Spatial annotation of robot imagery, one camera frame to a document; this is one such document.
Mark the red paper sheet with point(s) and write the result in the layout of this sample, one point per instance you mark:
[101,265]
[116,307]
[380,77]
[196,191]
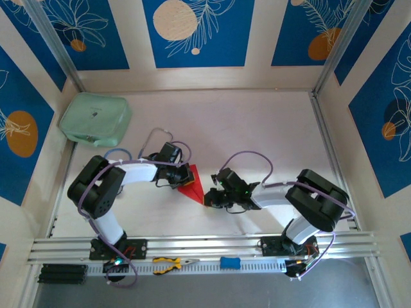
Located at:
[191,193]

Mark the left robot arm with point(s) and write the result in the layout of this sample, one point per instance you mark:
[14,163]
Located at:
[138,173]

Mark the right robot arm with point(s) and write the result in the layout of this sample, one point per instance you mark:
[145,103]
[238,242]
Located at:
[269,199]

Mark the grey stethoscope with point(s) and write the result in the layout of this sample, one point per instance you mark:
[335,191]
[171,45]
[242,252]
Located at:
[147,141]

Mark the blue sponge block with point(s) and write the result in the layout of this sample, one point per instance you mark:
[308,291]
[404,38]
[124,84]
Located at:
[230,262]

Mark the mint green zip pouch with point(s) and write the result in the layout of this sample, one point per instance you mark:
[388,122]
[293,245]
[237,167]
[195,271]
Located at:
[94,118]

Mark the black aluminium profile block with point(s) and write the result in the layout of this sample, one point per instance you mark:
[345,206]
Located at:
[62,274]

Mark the long aluminium mounting rail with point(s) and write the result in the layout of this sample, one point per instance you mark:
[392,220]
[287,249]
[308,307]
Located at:
[199,245]

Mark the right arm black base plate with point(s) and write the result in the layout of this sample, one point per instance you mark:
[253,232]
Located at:
[271,246]

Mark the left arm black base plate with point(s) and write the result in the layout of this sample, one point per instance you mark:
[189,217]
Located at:
[138,248]

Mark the aluminium frame post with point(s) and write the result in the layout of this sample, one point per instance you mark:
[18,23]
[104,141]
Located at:
[340,48]
[54,45]

